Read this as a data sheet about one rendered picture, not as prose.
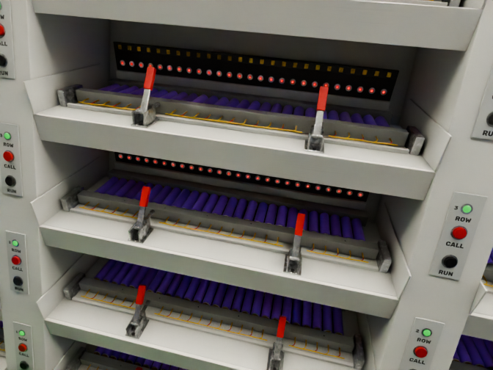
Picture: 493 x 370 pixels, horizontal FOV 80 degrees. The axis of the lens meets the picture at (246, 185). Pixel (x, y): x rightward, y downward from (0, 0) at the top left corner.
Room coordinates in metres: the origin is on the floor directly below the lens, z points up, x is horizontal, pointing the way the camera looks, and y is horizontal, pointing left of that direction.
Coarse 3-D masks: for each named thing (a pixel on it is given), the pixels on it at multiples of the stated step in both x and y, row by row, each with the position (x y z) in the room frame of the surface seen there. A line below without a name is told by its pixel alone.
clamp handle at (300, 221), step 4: (300, 216) 0.45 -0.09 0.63; (304, 216) 0.45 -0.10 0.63; (296, 220) 0.45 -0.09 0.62; (300, 220) 0.44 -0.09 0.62; (296, 224) 0.44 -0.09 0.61; (300, 224) 0.44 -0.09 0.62; (296, 228) 0.44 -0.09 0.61; (300, 228) 0.44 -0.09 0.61; (296, 232) 0.44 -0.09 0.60; (300, 232) 0.44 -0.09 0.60; (296, 236) 0.44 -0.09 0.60; (300, 236) 0.44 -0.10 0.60; (296, 240) 0.44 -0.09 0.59; (300, 240) 0.44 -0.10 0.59; (296, 244) 0.43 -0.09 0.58; (296, 248) 0.43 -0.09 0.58; (292, 252) 0.43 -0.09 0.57; (296, 252) 0.43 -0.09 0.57; (292, 256) 0.43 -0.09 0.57; (296, 256) 0.43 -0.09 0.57
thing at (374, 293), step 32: (96, 160) 0.62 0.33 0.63; (64, 192) 0.53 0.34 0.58; (288, 192) 0.59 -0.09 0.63; (64, 224) 0.49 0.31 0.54; (96, 224) 0.49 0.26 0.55; (128, 224) 0.50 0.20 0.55; (160, 224) 0.51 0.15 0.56; (384, 224) 0.52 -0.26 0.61; (128, 256) 0.46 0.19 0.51; (160, 256) 0.45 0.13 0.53; (192, 256) 0.44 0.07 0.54; (224, 256) 0.44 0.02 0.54; (256, 256) 0.45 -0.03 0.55; (352, 256) 0.47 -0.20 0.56; (384, 256) 0.44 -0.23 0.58; (256, 288) 0.43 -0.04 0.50; (288, 288) 0.42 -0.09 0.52; (320, 288) 0.41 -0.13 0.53; (352, 288) 0.40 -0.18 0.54; (384, 288) 0.41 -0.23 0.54
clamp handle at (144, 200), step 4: (144, 188) 0.49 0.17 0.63; (148, 188) 0.49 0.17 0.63; (144, 192) 0.48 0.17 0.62; (148, 192) 0.48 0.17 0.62; (144, 196) 0.48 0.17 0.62; (148, 196) 0.48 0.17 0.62; (140, 200) 0.48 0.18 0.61; (144, 200) 0.48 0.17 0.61; (140, 204) 0.48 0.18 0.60; (144, 204) 0.48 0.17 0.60; (140, 208) 0.48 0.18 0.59; (144, 208) 0.48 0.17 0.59; (140, 212) 0.47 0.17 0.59; (144, 212) 0.47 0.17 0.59; (140, 216) 0.47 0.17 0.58; (144, 216) 0.47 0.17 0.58; (140, 220) 0.47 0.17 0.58; (136, 224) 0.47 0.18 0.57; (140, 224) 0.47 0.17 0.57; (144, 224) 0.48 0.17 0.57
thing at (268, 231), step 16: (80, 192) 0.54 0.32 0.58; (96, 192) 0.55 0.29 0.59; (112, 208) 0.53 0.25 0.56; (128, 208) 0.53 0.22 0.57; (160, 208) 0.52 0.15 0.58; (176, 208) 0.52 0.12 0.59; (192, 224) 0.51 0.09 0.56; (208, 224) 0.50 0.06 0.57; (224, 224) 0.50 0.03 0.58; (240, 224) 0.49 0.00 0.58; (256, 224) 0.50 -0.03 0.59; (288, 240) 0.48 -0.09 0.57; (304, 240) 0.48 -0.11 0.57; (320, 240) 0.47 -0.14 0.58; (336, 240) 0.47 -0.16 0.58; (352, 240) 0.47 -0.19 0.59; (336, 256) 0.45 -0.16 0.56; (368, 256) 0.46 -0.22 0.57
